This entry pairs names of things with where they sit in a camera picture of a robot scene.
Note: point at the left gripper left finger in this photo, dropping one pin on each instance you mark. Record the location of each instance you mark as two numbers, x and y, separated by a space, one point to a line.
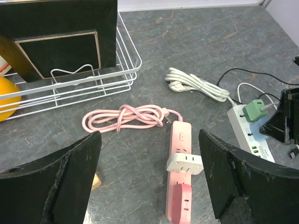
54 189

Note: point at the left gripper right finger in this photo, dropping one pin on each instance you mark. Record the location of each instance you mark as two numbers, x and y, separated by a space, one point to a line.
246 189

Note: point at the white power strip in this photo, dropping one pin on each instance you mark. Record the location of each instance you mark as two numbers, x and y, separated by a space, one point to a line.
244 135

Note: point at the pink power strip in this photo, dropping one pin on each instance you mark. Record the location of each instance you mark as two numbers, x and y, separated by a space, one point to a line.
180 142

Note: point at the black square tray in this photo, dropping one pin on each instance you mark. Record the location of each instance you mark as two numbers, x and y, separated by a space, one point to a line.
41 39

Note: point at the wooden cube socket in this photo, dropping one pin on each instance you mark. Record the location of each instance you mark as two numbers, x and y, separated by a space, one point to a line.
96 182

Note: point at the green plug adapter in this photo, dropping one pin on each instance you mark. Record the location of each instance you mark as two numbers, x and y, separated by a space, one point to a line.
253 112

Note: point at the yellow round bowl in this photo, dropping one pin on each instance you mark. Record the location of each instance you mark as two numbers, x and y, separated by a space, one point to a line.
7 87

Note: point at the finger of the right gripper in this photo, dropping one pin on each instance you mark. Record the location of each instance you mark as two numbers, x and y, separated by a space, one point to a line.
284 124

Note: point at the white square plug adapter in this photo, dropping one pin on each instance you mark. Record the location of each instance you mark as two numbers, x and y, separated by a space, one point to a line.
185 163

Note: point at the white wire dish rack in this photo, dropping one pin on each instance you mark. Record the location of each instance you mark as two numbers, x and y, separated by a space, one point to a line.
85 84

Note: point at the white orange patterned cup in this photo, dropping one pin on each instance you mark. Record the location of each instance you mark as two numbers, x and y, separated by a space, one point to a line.
4 66

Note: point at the pink square plug adapter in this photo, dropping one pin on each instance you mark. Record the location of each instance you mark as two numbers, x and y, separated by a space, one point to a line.
181 204

